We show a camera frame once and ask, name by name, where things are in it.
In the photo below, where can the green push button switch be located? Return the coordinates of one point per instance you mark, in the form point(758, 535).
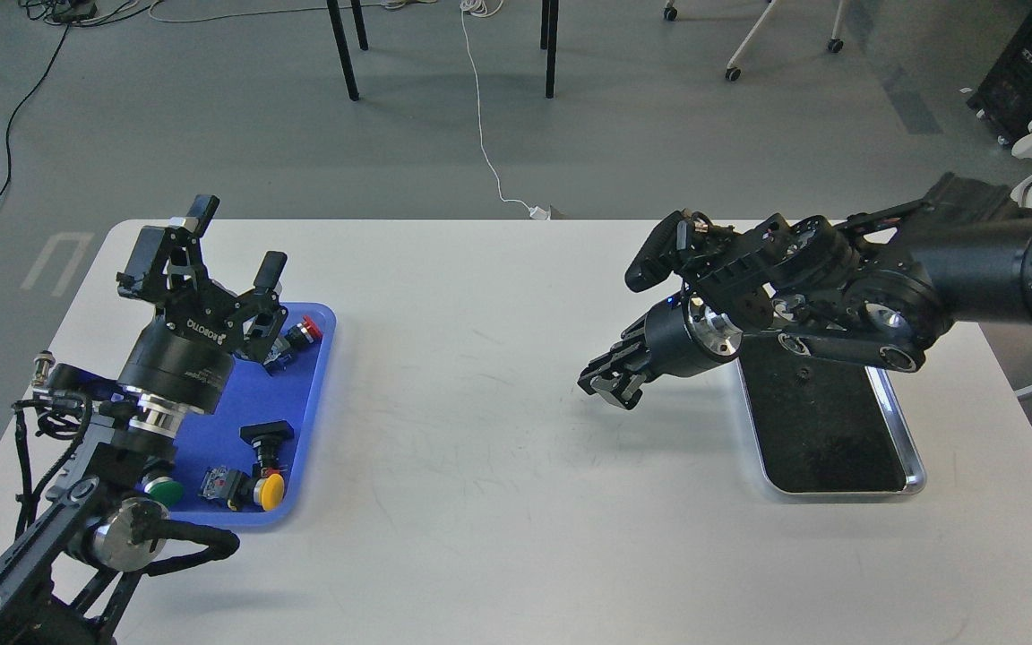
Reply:
point(159, 483)

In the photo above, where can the white rolling chair base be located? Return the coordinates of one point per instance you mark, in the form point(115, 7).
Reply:
point(733, 70)

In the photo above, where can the blue plastic tray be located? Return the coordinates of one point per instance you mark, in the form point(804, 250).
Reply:
point(253, 396)

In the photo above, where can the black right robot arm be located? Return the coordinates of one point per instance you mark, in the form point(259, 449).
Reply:
point(878, 289)

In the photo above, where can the metal tray with black mat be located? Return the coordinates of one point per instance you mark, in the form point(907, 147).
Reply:
point(826, 430)

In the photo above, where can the yellow push button switch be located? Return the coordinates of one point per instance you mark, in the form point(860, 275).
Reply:
point(268, 489)

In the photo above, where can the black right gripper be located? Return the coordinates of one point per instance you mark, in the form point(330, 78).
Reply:
point(680, 337)

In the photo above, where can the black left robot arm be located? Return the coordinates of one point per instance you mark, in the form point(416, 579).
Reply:
point(87, 534)

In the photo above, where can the black push button switch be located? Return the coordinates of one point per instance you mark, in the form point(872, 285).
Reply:
point(266, 440)

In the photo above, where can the small switch contact block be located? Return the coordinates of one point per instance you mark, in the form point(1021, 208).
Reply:
point(222, 484)

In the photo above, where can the red push button switch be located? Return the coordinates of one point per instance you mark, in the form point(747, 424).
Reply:
point(303, 334)

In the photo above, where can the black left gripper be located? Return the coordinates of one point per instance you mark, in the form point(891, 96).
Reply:
point(199, 331)

